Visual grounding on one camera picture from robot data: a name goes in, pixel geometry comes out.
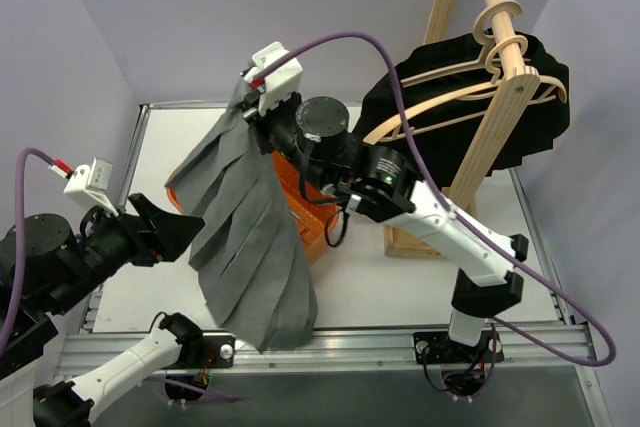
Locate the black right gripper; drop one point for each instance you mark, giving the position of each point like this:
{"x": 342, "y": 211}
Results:
{"x": 265, "y": 128}

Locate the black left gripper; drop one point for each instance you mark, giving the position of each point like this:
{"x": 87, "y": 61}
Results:
{"x": 141, "y": 235}

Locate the grey pleated skirt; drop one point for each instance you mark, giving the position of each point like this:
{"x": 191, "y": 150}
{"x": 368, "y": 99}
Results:
{"x": 272, "y": 306}

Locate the black pleated skirt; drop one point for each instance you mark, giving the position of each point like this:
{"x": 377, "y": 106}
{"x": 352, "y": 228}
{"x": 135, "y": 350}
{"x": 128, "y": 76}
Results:
{"x": 450, "y": 112}

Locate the wooden hanger of black skirt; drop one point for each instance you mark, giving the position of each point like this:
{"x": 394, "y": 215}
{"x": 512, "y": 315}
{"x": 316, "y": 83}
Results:
{"x": 478, "y": 50}

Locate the wooden hanger of grey skirt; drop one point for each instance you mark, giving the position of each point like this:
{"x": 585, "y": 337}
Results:
{"x": 475, "y": 97}

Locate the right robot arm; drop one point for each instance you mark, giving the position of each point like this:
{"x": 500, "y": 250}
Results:
{"x": 336, "y": 166}

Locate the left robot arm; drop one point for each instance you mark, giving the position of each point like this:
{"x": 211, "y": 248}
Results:
{"x": 46, "y": 270}

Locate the orange plastic basket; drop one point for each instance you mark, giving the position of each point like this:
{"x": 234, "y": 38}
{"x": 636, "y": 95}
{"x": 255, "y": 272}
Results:
{"x": 300, "y": 217}

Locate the wooden clothes rack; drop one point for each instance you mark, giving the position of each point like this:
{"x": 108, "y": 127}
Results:
{"x": 511, "y": 94}

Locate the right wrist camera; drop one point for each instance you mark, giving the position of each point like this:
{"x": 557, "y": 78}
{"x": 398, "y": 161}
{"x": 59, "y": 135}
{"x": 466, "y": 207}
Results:
{"x": 274, "y": 74}

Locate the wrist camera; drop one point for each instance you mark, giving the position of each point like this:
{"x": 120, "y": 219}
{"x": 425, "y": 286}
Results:
{"x": 88, "y": 185}
{"x": 274, "y": 74}

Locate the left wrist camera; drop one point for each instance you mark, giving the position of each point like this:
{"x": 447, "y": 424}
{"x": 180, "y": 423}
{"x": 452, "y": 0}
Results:
{"x": 88, "y": 185}

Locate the aluminium rail table edge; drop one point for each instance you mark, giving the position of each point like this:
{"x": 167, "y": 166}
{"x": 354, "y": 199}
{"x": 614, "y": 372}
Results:
{"x": 370, "y": 305}

